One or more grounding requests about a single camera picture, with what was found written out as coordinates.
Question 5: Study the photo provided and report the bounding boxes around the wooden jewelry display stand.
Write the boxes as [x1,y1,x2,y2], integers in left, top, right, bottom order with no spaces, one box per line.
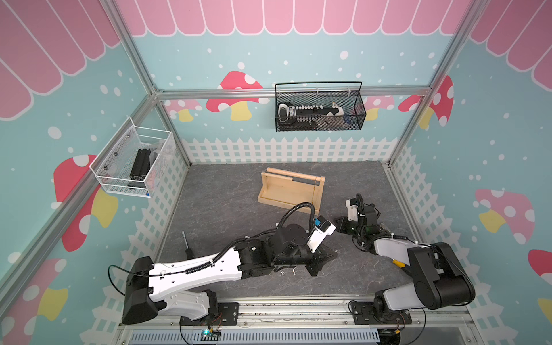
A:
[257,168,326,215]

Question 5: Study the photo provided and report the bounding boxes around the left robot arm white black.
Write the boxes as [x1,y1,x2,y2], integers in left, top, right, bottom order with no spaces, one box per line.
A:
[122,202,337,325]

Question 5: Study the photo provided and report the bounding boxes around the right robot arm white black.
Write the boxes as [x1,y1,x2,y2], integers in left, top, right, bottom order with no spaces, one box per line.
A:
[336,193,476,316]

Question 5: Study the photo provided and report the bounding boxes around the orange black screwdriver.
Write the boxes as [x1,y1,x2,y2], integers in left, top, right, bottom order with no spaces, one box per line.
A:
[181,231,195,260]

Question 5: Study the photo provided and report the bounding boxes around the white device in black basket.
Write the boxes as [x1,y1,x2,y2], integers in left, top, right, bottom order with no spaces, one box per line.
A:
[277,103,297,126]

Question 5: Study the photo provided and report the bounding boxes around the green lit circuit board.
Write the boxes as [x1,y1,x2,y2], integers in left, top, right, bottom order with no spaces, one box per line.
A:
[200,329,221,342]

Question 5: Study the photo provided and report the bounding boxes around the black extrusion pieces in basket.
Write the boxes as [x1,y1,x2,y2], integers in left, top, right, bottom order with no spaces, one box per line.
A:
[127,149,153,191]

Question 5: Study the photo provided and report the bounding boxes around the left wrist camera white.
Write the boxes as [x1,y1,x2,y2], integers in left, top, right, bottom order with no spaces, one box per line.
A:
[307,216,336,253]

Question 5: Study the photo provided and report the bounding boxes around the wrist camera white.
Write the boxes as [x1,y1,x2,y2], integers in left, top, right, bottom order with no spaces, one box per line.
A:
[346,198,359,221]
[307,216,336,253]

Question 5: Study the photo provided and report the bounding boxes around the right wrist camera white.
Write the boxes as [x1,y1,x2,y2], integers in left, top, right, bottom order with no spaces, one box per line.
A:
[346,198,359,221]

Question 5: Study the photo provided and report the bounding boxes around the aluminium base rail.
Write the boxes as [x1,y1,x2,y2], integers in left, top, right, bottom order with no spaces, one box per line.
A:
[113,295,483,344]

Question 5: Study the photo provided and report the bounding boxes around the black wire mesh basket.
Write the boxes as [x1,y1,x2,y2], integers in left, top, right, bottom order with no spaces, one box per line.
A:
[274,80,367,132]

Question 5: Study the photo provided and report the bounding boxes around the white wire basket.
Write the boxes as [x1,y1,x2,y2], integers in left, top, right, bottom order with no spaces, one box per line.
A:
[90,118,176,198]

